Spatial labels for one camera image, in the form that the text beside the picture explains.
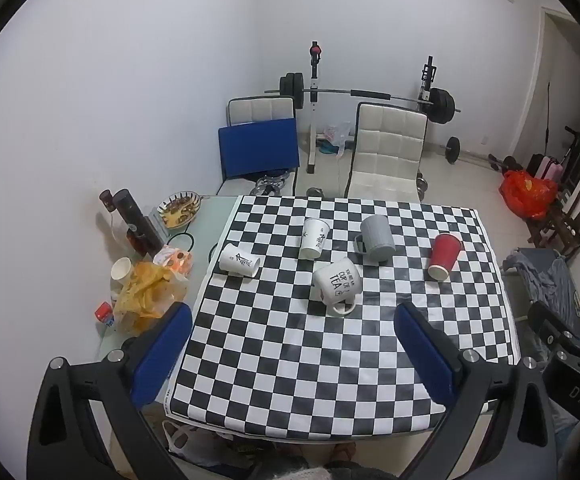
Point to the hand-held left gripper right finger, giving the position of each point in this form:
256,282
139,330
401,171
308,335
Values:
424,355

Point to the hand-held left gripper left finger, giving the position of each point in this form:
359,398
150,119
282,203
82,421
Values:
162,355

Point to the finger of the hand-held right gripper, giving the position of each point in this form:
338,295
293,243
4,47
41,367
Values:
549,321

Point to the plain white paper cup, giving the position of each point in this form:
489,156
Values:
121,270

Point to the red paper cup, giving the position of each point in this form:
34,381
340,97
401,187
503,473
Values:
444,255

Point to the white printed paper cup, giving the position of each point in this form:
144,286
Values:
315,240
240,260

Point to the grey cloth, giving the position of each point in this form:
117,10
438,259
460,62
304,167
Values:
544,275

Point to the yellow plastic bag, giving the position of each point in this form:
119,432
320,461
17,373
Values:
150,295

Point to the clear white plastic bag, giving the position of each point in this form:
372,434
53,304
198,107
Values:
185,440

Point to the orange snack packet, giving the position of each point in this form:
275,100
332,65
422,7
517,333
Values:
172,260

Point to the dark wooden chair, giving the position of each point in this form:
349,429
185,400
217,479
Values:
577,215

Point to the white printed ceramic mug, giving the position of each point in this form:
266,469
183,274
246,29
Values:
335,282

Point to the black white checkered tablecloth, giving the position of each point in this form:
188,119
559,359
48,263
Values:
280,360

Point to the grey ribbed mug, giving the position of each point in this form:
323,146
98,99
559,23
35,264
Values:
377,237

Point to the dark tall bottle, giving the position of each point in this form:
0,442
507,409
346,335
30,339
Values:
140,230

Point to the red plastic bag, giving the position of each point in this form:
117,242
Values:
529,192

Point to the patterned snack bowl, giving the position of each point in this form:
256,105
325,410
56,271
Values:
179,207

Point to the pink suitcase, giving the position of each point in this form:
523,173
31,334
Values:
544,167

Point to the black kick scooter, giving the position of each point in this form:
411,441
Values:
574,155

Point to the dark red round jar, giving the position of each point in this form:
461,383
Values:
105,198

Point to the small black dumbbell bar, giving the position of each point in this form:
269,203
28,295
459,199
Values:
452,149

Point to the white padded chair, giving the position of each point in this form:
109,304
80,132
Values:
260,109
387,150

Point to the blue flat board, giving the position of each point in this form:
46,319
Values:
260,147

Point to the black barbell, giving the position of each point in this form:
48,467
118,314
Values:
442,105

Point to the white barbell rack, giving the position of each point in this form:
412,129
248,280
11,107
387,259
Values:
314,110

